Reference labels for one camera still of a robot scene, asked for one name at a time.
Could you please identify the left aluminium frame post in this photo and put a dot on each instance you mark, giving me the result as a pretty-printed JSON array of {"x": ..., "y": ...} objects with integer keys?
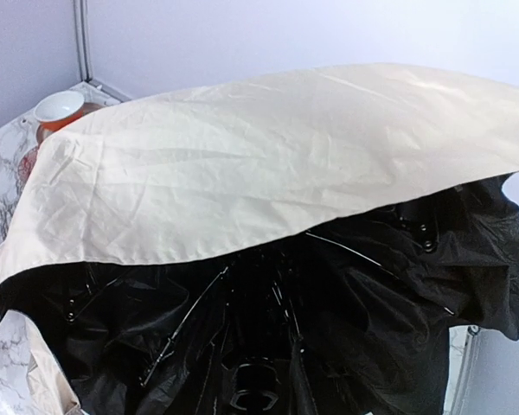
[{"x": 82, "y": 38}]

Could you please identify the red patterned bowl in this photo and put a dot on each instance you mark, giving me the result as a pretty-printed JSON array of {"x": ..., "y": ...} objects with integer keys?
[{"x": 26, "y": 164}]

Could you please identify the cream and black umbrella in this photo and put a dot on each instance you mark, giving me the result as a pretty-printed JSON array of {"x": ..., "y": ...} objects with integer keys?
[{"x": 295, "y": 243}]

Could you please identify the orange bowl white inside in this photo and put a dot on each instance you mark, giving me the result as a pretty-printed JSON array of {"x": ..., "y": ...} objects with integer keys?
[{"x": 59, "y": 110}]

